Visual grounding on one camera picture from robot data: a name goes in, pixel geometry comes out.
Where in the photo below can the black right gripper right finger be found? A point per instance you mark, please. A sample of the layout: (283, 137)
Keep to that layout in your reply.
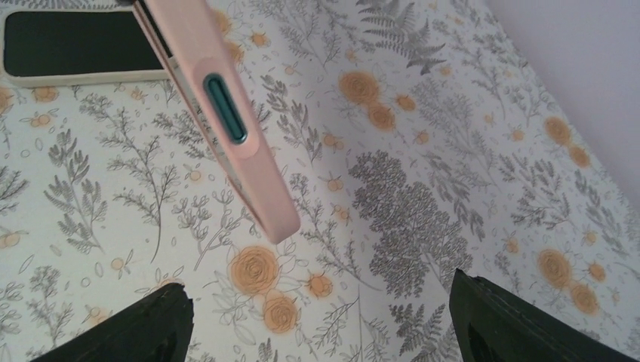
(492, 324)

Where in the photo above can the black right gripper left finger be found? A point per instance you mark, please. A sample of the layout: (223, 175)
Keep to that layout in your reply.
(156, 328)

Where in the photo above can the phone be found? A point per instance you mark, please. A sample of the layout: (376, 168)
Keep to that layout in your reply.
(63, 47)

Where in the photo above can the pink phone case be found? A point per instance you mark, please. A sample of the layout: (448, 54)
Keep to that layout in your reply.
(187, 40)

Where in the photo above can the floral patterned table mat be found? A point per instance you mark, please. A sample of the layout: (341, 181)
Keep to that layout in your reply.
(416, 141)

